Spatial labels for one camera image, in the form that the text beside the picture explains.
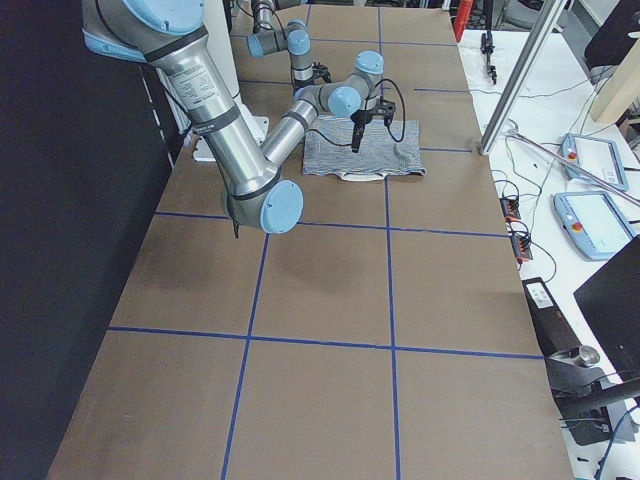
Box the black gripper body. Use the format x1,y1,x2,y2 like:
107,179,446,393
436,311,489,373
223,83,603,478
350,107,376,128

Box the striped polo shirt white collar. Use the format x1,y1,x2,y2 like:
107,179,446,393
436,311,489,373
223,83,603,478
302,116,426,181

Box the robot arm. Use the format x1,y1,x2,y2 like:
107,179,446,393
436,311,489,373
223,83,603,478
247,1,322,90
82,1,388,234

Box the red cylinder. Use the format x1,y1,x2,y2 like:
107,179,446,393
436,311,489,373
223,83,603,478
453,0,474,35

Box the orange black power strip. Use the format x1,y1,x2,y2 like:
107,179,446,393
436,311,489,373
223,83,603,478
499,196,521,223

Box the far teach pendant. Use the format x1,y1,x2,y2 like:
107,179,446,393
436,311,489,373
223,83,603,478
561,133,629,191

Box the teach pendant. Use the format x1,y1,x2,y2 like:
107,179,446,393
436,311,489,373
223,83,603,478
561,133,629,191
552,190,636,261

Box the near teach pendant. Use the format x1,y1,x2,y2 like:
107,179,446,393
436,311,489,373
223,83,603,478
552,190,636,261

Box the reacher grabber tool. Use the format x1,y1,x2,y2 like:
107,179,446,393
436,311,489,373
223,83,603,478
506,129,640,207

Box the black box with label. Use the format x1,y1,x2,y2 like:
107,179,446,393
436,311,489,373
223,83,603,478
522,277,580,357

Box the black monitor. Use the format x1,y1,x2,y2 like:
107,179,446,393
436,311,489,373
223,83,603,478
574,237,639,379

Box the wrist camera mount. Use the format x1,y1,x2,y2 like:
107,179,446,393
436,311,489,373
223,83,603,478
372,98,396,128
312,62,332,84

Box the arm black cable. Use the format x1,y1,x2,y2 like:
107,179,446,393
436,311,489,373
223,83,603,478
309,77,406,148

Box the aluminium frame post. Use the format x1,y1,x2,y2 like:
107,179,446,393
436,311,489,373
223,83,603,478
478,0,566,155

